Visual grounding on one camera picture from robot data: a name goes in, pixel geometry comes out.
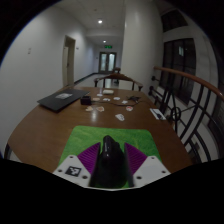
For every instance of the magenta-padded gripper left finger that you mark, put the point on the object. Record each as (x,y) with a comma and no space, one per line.
(75,170)

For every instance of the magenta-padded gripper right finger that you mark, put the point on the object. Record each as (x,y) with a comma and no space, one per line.
(150,170)

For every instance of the black computer mouse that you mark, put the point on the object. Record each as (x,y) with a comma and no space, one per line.
(110,163)

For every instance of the green mouse pad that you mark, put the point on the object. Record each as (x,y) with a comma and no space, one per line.
(100,135)

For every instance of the long white flat device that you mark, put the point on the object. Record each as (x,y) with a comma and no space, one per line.
(157,113)

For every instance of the white oblong card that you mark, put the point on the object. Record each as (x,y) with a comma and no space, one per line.
(119,117)

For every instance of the small beige card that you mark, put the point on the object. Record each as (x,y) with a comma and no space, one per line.
(89,108)

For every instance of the small red white card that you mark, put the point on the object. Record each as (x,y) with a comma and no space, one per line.
(129,108)

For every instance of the small orange card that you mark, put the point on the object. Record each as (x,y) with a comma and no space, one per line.
(100,108)

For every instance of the black closed laptop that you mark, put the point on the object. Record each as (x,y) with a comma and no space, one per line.
(61,99)

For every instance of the small white flat box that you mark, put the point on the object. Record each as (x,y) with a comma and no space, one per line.
(108,91)

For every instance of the wooden armchair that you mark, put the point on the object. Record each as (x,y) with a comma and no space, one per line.
(116,77)

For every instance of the black railing with wooden handrail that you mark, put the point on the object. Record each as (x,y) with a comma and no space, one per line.
(186,78)

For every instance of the dark framed window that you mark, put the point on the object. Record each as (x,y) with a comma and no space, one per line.
(180,66)

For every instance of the side doorway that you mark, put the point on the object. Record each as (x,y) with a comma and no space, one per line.
(69,61)

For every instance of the glass double door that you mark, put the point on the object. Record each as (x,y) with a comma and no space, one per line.
(107,62)

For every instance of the green exit sign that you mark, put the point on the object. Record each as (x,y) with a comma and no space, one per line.
(108,46)

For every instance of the round ceiling light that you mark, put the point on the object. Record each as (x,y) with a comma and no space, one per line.
(100,21)

